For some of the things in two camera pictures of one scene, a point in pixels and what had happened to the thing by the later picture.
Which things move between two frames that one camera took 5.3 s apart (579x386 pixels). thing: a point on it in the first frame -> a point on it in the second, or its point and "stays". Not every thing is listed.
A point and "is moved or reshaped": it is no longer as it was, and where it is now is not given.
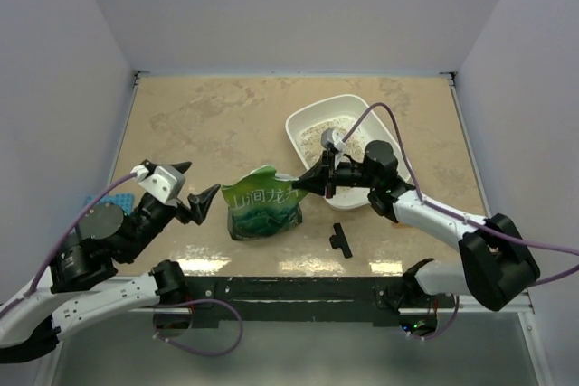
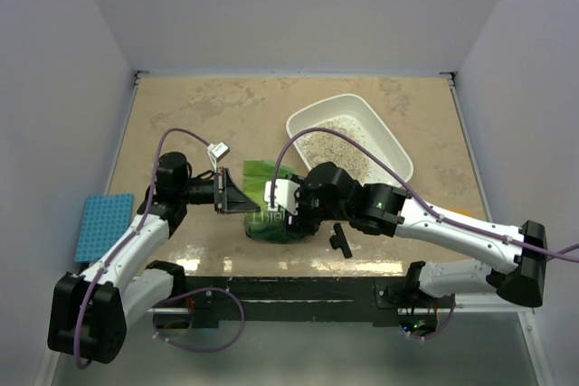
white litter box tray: x=347 y=122 stays
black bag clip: x=340 y=240 stays
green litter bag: x=262 y=203 is moved or reshaped
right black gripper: x=317 y=178 -> x=297 y=223
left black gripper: x=201 y=202 -> x=235 y=201
